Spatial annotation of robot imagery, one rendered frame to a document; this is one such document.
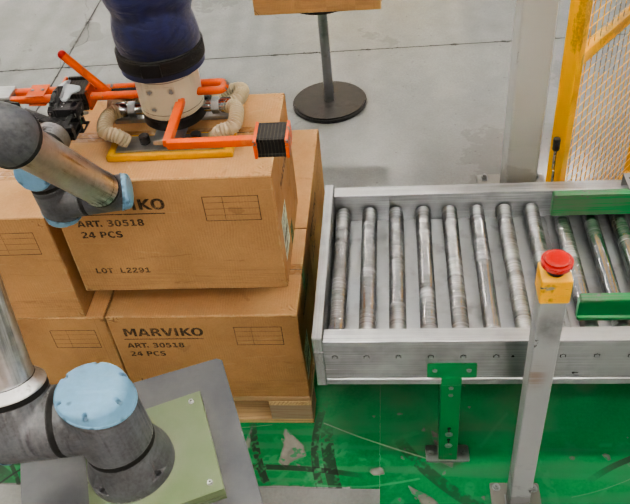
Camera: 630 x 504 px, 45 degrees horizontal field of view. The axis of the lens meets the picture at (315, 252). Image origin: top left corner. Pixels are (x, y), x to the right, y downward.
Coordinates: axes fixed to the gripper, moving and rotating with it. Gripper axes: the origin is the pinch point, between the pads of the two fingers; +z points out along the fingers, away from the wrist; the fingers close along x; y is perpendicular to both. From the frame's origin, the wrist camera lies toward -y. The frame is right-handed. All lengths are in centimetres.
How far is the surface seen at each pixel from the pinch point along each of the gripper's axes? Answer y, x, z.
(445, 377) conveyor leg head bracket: 100, -76, -36
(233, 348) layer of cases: 35, -81, -21
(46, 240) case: -10.9, -33.9, -20.8
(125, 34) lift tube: 23.2, 20.4, -8.8
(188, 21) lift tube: 37.3, 19.8, -2.4
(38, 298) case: -21, -57, -21
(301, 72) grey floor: 33, -120, 221
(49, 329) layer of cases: -22, -71, -21
